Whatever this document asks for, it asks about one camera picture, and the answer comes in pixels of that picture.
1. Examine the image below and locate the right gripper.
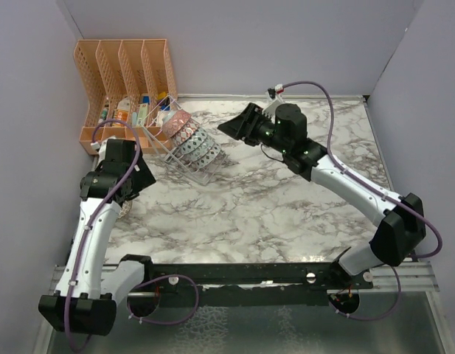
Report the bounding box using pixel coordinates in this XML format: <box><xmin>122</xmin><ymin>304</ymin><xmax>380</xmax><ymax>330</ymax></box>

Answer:
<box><xmin>218</xmin><ymin>103</ymin><xmax>289</xmax><ymax>155</ymax></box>

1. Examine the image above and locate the pink patterned bowl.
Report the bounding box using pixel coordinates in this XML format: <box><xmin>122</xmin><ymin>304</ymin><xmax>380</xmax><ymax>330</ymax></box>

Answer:
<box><xmin>193</xmin><ymin>143</ymin><xmax>221</xmax><ymax>170</ymax></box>

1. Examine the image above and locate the light blue floral bowl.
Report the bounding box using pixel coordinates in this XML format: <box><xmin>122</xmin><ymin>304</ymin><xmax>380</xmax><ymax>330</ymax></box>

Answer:
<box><xmin>185</xmin><ymin>136</ymin><xmax>215</xmax><ymax>162</ymax></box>

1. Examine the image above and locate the red lattice bowl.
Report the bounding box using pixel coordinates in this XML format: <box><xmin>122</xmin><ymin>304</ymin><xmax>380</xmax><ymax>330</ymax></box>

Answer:
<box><xmin>171</xmin><ymin>119</ymin><xmax>200</xmax><ymax>146</ymax></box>

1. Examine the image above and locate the dark blue triangle bowl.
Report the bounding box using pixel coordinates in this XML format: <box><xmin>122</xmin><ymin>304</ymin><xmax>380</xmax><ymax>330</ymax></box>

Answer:
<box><xmin>178</xmin><ymin>128</ymin><xmax>207</xmax><ymax>156</ymax></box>

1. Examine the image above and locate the black leaf pattern bowl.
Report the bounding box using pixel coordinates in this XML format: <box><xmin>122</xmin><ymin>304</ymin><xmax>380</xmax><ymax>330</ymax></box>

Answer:
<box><xmin>162</xmin><ymin>109</ymin><xmax>191</xmax><ymax>138</ymax></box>

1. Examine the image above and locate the brown geometric bowl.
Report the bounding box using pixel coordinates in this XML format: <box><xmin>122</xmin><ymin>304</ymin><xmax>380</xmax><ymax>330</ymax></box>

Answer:
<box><xmin>118</xmin><ymin>201</ymin><xmax>133</xmax><ymax>219</ymax></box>

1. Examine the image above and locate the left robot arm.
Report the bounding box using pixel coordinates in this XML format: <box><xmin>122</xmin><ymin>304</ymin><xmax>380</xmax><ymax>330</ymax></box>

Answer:
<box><xmin>38</xmin><ymin>138</ymin><xmax>156</xmax><ymax>336</ymax></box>

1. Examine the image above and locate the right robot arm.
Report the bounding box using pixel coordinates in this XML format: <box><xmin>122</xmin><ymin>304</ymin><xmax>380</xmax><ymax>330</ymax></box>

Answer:
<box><xmin>218</xmin><ymin>103</ymin><xmax>426</xmax><ymax>288</ymax></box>

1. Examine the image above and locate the green white box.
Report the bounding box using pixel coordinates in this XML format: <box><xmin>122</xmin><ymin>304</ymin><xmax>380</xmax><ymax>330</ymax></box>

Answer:
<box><xmin>136</xmin><ymin>103</ymin><xmax>150</xmax><ymax>126</ymax></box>

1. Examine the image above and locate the white label card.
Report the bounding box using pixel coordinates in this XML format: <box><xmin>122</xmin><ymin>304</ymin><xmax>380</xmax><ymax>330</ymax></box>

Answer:
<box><xmin>156</xmin><ymin>111</ymin><xmax>167</xmax><ymax>127</ymax></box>

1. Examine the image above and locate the orange packet in organizer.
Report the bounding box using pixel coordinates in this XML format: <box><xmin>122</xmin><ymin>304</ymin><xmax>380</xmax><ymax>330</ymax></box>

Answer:
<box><xmin>114</xmin><ymin>97</ymin><xmax>132</xmax><ymax>125</ymax></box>

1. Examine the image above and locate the yellow black tool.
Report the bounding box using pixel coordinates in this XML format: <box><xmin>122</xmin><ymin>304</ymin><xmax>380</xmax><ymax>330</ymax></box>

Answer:
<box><xmin>157</xmin><ymin>91</ymin><xmax>168</xmax><ymax>103</ymax></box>

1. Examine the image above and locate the orange plastic desk organizer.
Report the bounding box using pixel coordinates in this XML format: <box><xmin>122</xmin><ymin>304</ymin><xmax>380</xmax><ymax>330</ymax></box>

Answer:
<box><xmin>74</xmin><ymin>39</ymin><xmax>178</xmax><ymax>156</ymax></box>

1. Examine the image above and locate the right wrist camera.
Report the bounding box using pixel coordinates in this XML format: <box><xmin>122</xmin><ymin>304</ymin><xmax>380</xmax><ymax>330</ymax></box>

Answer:
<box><xmin>263</xmin><ymin>84</ymin><xmax>284</xmax><ymax>117</ymax></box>

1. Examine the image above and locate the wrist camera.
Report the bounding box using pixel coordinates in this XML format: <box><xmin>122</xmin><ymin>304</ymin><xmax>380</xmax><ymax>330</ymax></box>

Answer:
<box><xmin>263</xmin><ymin>84</ymin><xmax>284</xmax><ymax>117</ymax></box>
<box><xmin>91</xmin><ymin>139</ymin><xmax>107</xmax><ymax>153</ymax></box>

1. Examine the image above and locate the white wire dish rack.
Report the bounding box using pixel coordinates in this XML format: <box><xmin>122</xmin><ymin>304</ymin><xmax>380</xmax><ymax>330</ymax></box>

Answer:
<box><xmin>133</xmin><ymin>95</ymin><xmax>226</xmax><ymax>186</ymax></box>

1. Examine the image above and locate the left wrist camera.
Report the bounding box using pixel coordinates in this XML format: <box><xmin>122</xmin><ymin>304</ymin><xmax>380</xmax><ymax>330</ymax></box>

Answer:
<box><xmin>91</xmin><ymin>139</ymin><xmax>107</xmax><ymax>153</ymax></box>

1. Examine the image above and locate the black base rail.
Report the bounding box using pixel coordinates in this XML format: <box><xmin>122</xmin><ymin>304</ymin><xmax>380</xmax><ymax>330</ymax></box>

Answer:
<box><xmin>123</xmin><ymin>254</ymin><xmax>372</xmax><ymax>307</ymax></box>

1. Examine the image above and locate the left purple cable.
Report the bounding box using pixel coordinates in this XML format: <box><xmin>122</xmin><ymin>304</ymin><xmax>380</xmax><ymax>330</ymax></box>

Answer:
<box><xmin>63</xmin><ymin>122</ymin><xmax>198</xmax><ymax>352</ymax></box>

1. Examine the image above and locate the purple cable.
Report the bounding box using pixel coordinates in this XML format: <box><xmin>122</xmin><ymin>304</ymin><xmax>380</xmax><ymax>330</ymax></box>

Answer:
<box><xmin>63</xmin><ymin>122</ymin><xmax>198</xmax><ymax>352</ymax></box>
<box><xmin>282</xmin><ymin>80</ymin><xmax>444</xmax><ymax>322</ymax></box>

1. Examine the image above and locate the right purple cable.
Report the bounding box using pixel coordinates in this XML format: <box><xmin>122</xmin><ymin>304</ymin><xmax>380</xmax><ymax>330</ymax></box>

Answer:
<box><xmin>282</xmin><ymin>80</ymin><xmax>444</xmax><ymax>322</ymax></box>

